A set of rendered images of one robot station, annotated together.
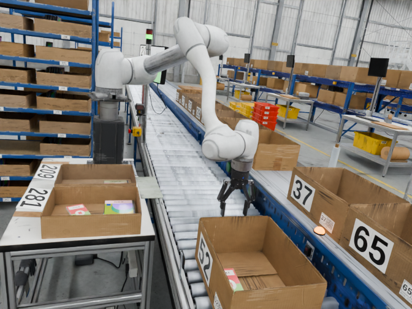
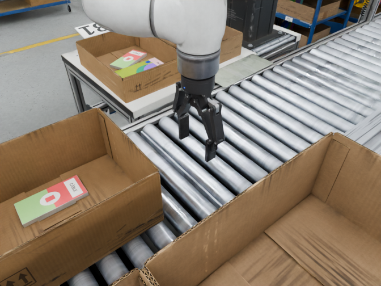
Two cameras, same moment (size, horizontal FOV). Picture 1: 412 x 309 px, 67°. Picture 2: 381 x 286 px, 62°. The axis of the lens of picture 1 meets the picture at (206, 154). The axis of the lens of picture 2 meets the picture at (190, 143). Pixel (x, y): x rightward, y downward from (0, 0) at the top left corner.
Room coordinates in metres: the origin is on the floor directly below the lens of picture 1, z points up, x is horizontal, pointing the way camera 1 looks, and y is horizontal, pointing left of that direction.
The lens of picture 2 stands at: (1.02, -0.72, 1.40)
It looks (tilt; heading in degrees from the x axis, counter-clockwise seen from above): 42 degrees down; 69
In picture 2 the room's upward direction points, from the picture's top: straight up
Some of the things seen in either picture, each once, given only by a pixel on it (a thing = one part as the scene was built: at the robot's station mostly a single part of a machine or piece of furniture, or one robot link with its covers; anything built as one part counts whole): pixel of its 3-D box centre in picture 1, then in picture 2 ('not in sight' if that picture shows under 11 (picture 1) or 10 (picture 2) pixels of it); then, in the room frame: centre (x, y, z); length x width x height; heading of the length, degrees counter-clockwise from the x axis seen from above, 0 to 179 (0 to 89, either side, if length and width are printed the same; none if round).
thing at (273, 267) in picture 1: (251, 267); (53, 198); (0.89, -0.20, 0.83); 0.39 x 0.29 x 0.17; 17
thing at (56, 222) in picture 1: (95, 209); (130, 59); (1.22, 0.46, 0.80); 0.38 x 0.28 x 0.10; 108
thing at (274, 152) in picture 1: (263, 148); not in sight; (2.00, -0.38, 0.96); 0.39 x 0.29 x 0.17; 17
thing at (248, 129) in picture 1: (244, 138); (192, 5); (1.25, -0.15, 1.19); 0.13 x 0.11 x 0.16; 141
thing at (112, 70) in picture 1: (111, 68); not in sight; (1.85, 0.61, 1.38); 0.18 x 0.16 x 0.22; 141
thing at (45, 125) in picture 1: (67, 123); not in sight; (2.71, 1.28, 0.79); 0.40 x 0.30 x 0.10; 109
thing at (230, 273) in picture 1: (229, 286); (52, 200); (0.88, -0.13, 0.76); 0.16 x 0.07 x 0.02; 16
